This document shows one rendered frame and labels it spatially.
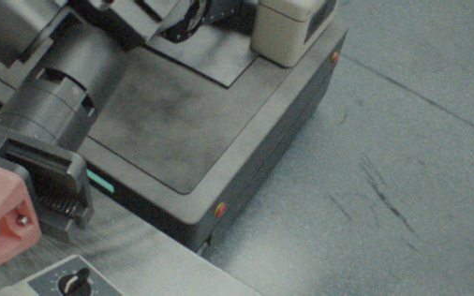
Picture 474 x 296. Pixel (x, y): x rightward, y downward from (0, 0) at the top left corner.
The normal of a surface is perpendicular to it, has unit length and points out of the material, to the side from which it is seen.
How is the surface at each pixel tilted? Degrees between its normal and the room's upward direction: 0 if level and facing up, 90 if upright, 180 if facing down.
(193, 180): 0
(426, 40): 0
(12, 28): 59
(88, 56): 29
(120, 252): 0
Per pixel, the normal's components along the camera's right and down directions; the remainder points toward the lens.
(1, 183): 0.00, -0.29
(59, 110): 0.67, -0.29
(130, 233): 0.12, -0.60
